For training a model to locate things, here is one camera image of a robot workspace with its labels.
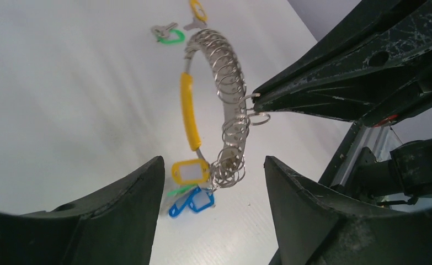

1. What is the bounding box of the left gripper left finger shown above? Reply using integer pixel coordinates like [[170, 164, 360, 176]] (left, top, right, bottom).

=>
[[0, 156, 165, 264]]

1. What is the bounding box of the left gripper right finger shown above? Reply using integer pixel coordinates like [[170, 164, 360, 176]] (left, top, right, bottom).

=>
[[264, 156, 432, 264]]

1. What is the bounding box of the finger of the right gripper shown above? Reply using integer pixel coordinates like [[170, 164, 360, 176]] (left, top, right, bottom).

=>
[[253, 1, 432, 121]]

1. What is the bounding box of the key with yellow tag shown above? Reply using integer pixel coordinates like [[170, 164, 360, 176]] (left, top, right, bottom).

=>
[[183, 0, 207, 31]]

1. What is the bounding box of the blue key tag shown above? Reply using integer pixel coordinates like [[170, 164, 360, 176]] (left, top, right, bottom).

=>
[[168, 186, 215, 218]]

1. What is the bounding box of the key with green tag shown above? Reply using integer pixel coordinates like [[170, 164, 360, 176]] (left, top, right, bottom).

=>
[[151, 22, 185, 45]]

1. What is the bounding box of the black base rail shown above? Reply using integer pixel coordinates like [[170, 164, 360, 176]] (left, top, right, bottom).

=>
[[318, 120, 392, 194]]

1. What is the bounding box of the green key tag on ring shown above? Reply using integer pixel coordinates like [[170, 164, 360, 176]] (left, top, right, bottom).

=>
[[167, 184, 198, 197]]

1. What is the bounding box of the yellow key tag on ring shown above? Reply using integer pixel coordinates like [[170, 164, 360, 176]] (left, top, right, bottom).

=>
[[171, 158, 210, 185]]

